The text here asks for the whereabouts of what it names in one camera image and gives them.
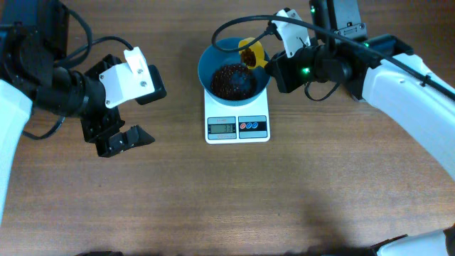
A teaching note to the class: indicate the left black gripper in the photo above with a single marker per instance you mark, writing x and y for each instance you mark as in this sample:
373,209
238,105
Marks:
105,116

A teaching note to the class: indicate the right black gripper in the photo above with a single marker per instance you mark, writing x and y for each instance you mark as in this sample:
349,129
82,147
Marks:
279,71

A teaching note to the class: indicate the red adzuki beans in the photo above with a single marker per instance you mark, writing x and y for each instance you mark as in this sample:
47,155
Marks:
233,82

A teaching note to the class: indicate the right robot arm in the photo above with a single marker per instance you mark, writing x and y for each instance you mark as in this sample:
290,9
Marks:
384,71

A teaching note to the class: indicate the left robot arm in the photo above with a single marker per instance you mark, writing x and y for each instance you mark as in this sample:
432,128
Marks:
42,43

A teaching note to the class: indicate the white digital kitchen scale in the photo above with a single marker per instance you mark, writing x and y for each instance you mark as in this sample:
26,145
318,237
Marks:
236,122

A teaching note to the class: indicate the blue plastic bowl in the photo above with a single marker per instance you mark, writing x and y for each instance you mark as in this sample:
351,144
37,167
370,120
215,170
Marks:
212,59

